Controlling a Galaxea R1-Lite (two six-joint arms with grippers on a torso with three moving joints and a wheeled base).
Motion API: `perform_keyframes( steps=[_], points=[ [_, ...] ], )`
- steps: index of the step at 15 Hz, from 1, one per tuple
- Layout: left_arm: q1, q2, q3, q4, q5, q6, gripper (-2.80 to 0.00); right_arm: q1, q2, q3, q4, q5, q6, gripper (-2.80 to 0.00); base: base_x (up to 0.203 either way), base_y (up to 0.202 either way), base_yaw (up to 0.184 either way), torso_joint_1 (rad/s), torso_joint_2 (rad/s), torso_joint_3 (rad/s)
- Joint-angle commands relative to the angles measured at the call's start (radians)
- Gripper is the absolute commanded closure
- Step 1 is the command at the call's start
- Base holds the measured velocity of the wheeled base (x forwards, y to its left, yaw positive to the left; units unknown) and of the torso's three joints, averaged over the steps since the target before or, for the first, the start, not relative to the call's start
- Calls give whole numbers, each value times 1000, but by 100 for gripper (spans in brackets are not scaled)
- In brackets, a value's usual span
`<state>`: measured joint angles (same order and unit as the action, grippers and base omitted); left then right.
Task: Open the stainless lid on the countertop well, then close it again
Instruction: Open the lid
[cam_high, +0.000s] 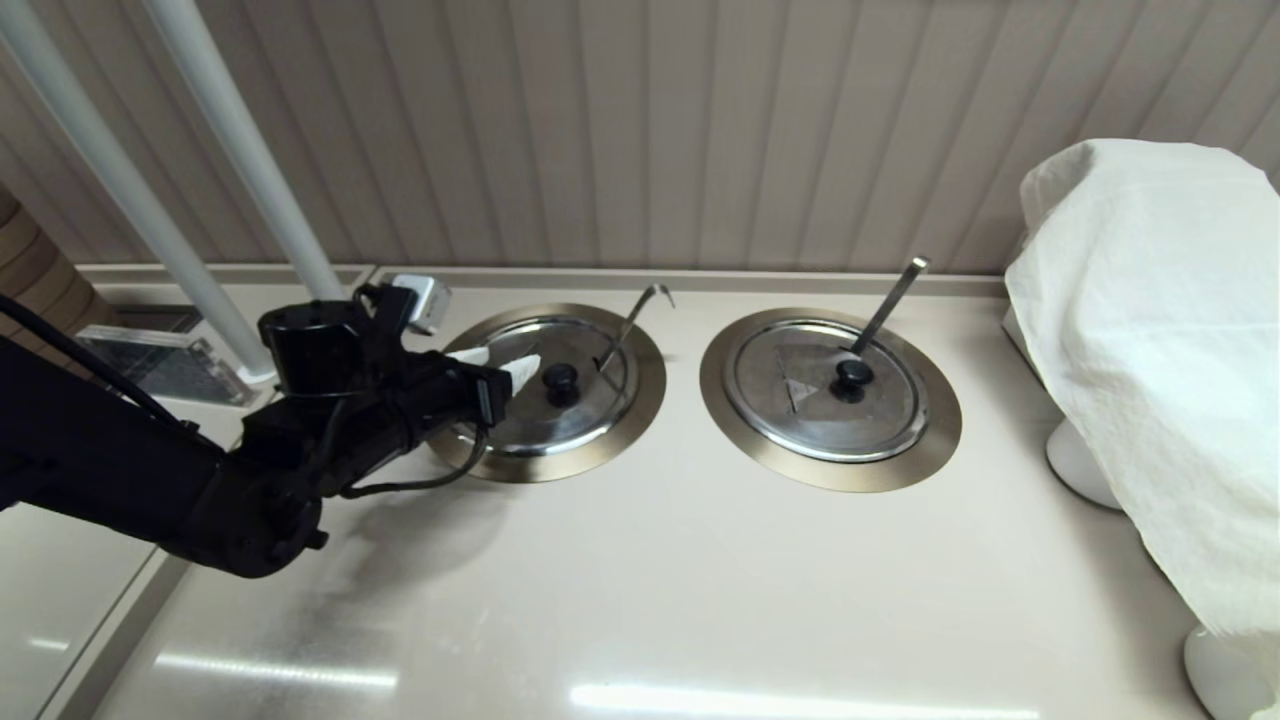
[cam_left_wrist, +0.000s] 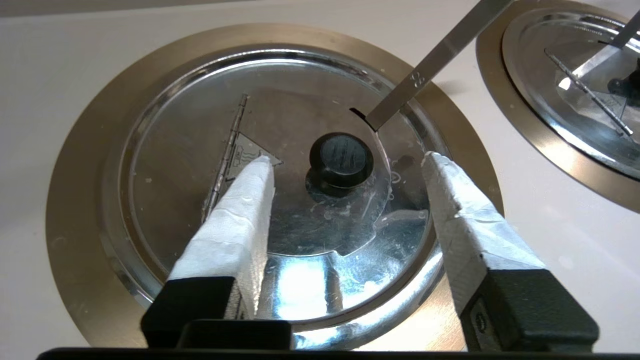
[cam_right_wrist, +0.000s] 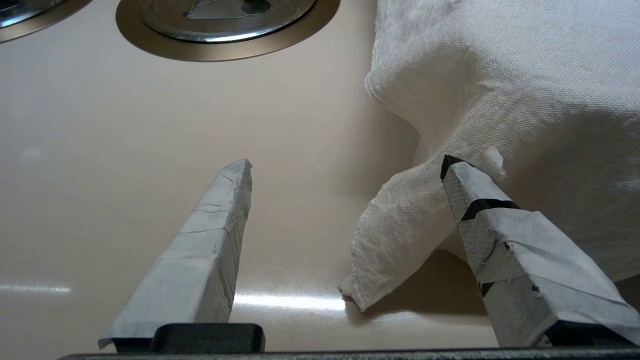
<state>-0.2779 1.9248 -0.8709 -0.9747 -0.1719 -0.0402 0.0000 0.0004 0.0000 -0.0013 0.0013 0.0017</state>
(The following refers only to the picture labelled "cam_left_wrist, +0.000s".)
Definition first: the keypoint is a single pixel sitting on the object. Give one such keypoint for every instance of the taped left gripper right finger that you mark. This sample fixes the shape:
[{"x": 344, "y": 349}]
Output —
[{"x": 480, "y": 240}]

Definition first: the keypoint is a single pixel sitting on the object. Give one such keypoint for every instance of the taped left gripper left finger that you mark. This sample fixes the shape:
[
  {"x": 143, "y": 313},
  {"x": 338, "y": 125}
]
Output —
[{"x": 230, "y": 240}]

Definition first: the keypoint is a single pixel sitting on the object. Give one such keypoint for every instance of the hinged steel lid black knob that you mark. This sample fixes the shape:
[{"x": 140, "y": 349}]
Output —
[
  {"x": 175, "y": 150},
  {"x": 530, "y": 60}
]

